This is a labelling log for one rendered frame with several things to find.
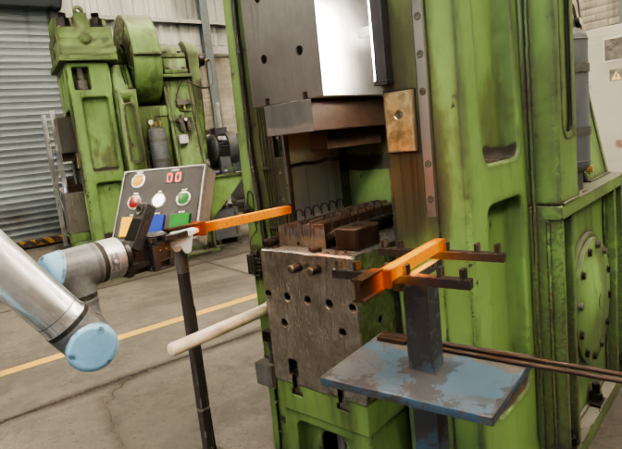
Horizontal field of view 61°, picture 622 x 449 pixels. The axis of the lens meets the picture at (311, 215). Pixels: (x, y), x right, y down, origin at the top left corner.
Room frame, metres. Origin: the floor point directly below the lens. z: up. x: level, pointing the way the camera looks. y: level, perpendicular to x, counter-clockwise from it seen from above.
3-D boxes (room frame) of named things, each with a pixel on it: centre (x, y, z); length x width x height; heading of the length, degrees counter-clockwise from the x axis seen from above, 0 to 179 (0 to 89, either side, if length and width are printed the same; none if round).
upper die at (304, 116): (1.79, -0.10, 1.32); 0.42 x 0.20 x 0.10; 138
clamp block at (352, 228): (1.56, -0.13, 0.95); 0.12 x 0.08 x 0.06; 138
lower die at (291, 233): (1.79, -0.10, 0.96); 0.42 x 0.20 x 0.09; 138
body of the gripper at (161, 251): (1.21, 0.39, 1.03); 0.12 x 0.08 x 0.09; 138
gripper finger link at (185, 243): (1.27, 0.31, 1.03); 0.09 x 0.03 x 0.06; 135
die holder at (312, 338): (1.76, -0.15, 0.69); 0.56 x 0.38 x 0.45; 138
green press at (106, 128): (6.55, 1.85, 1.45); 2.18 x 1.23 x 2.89; 127
